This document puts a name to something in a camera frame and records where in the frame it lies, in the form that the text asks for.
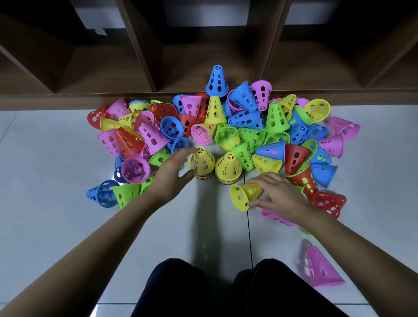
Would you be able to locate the yellow-topped cone stack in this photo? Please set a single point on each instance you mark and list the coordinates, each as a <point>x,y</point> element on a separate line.
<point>202,161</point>
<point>228,168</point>

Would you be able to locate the person's right forearm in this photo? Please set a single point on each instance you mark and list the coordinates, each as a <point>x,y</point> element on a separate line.
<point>362,258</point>

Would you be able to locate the person's left forearm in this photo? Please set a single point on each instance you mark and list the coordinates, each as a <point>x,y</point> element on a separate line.
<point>85,258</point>

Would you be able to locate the person's left leg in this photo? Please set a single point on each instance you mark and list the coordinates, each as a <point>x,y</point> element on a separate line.
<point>176,290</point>

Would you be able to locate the pile of colourful perforated cones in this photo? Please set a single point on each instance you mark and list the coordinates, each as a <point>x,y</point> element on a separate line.
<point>245,119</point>

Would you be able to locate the person's leg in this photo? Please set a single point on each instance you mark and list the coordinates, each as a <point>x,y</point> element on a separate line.
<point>280,290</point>
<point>176,290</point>

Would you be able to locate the yellow perforated plastic cone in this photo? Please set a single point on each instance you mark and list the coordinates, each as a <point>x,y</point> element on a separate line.
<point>243,196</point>

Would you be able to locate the person's left hand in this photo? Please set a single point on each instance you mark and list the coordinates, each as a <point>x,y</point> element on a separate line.
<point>166,183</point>

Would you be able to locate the person's left thumb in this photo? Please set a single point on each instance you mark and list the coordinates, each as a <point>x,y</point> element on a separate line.
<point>189,174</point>

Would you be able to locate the person's right thumb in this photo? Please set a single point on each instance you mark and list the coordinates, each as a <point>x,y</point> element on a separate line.
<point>261,203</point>

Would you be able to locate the dark wooden shelf unit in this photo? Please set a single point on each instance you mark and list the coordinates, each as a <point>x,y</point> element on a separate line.
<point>147,49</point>

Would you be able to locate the person's right hand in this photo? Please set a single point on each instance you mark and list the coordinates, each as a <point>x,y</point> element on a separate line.
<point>284,199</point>

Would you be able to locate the pink perforated plastic cone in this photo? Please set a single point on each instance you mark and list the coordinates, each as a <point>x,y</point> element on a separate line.
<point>276,218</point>
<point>320,269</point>

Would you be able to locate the person's right leg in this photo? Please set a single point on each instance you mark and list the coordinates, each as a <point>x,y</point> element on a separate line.
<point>280,290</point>

